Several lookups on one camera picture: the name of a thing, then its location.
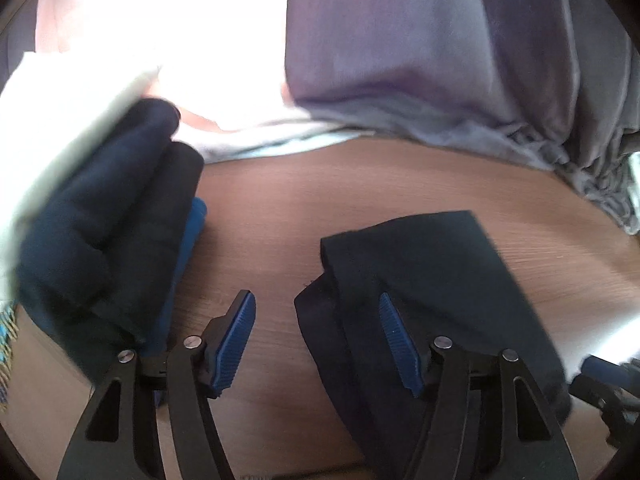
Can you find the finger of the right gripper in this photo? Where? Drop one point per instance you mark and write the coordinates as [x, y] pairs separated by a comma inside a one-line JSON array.
[[594, 393], [623, 375]]

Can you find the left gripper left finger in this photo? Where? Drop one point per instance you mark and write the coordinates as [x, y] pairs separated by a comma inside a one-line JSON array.
[[117, 436]]

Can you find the black pants with paw logo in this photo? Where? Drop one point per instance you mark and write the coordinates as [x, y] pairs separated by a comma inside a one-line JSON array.
[[441, 271]]

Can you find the yellow plaid blanket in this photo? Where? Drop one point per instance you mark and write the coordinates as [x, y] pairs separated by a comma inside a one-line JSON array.
[[8, 334]]

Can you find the blue folded garment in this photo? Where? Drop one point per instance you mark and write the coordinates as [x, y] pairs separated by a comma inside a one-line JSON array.
[[194, 226]]

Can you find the white sheer curtain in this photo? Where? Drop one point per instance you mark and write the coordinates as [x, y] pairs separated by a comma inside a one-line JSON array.
[[221, 62]]

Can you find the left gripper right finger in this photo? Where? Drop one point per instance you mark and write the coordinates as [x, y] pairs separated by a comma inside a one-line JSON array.
[[487, 417]]

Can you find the grey purple curtain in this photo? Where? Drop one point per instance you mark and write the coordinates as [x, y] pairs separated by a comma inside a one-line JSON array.
[[549, 84]]

